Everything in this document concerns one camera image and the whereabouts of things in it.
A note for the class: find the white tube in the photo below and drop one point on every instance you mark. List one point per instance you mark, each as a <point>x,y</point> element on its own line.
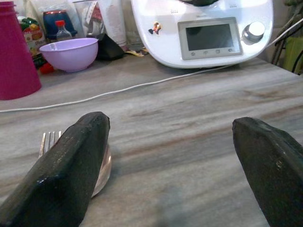
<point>114,21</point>

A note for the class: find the small red-capped clear bottle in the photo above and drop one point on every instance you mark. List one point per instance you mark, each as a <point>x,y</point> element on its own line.
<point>63,32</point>

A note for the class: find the lilac plastic bowl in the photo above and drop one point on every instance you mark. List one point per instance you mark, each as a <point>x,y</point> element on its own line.
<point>71,53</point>

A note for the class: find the colourful food package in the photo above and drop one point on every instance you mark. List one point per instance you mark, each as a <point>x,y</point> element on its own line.
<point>34,40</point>

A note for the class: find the clear plastic bag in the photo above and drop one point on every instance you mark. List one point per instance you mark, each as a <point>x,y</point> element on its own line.
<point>88,17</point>

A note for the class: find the yellow wrapper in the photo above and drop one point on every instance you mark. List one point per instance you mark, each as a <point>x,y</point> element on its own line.
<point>136,52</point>

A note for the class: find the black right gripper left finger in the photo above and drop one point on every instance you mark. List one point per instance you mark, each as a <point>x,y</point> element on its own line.
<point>64,172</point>

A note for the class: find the small red object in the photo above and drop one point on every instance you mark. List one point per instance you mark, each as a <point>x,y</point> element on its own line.
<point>46,68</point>

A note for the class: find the black wedge-shaped object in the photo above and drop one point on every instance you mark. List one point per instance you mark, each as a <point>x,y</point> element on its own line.
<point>110,48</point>

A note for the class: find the magenta plastic cup stack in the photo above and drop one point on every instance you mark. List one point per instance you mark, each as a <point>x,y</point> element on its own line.
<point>15,52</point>

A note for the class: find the green chair with black frame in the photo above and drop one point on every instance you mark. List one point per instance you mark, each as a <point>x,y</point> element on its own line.
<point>290,49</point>

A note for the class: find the dark blue jar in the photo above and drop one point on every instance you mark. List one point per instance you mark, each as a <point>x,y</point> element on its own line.
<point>59,23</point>

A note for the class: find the silver metal fork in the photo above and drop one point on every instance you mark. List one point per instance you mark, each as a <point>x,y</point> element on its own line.
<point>48,142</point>

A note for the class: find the clear glass plate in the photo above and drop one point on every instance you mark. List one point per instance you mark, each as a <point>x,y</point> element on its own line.
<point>104,172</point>

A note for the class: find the white kitchen cooking machine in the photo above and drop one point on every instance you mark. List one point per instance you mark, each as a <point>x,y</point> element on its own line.
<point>203,30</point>

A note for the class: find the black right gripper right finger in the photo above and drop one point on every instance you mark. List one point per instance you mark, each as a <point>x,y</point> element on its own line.
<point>272,170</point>

